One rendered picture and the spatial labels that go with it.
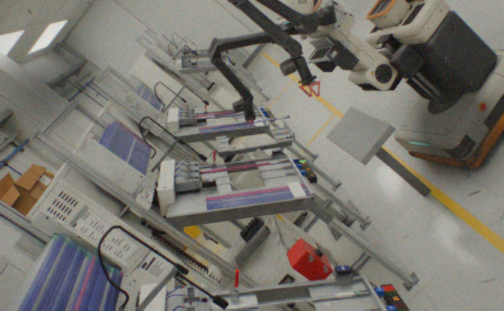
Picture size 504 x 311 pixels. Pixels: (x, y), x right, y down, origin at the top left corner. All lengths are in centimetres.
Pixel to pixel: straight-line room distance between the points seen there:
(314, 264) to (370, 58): 119
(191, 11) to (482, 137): 804
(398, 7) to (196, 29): 772
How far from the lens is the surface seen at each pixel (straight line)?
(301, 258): 223
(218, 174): 306
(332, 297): 183
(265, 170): 304
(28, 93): 601
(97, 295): 162
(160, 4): 1046
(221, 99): 750
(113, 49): 1059
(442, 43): 294
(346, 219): 376
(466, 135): 299
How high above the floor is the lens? 177
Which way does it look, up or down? 16 degrees down
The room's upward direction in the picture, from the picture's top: 52 degrees counter-clockwise
